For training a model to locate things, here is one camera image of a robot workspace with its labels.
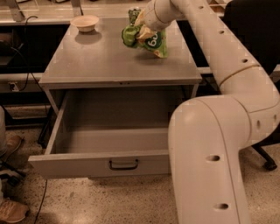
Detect tan shoe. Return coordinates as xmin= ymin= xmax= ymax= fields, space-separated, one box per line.
xmin=0 ymin=199 xmax=29 ymax=224
xmin=3 ymin=136 xmax=23 ymax=156

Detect beige bowl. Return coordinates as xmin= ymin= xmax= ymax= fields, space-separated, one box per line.
xmin=70 ymin=15 xmax=99 ymax=32

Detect green rice chip bag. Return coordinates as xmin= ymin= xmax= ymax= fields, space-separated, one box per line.
xmin=122 ymin=24 xmax=168 ymax=59

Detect tan shoe upper left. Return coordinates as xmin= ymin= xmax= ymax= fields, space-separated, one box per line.
xmin=3 ymin=136 xmax=23 ymax=156

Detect black cable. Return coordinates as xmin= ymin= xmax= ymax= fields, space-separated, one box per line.
xmin=8 ymin=16 xmax=49 ymax=224

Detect tan shoe near bottom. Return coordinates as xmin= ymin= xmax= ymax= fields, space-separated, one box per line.
xmin=0 ymin=199 xmax=29 ymax=224

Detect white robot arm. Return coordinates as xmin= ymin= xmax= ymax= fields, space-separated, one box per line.
xmin=142 ymin=0 xmax=280 ymax=224

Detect grey cabinet counter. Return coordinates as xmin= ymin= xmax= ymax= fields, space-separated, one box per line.
xmin=38 ymin=16 xmax=203 ymax=115

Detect wall power outlet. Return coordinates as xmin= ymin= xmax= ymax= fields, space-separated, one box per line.
xmin=9 ymin=82 xmax=19 ymax=92

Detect green soda can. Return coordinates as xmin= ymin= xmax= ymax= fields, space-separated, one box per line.
xmin=129 ymin=8 xmax=141 ymax=25

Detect black drawer handle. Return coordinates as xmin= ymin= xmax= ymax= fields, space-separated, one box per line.
xmin=108 ymin=159 xmax=138 ymax=171

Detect open grey top drawer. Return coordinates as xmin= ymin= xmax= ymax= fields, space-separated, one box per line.
xmin=29 ymin=86 xmax=185 ymax=179

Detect black office chair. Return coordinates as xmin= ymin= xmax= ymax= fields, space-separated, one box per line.
xmin=200 ymin=0 xmax=280 ymax=172

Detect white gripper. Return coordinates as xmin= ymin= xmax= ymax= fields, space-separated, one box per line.
xmin=134 ymin=0 xmax=175 ymax=40

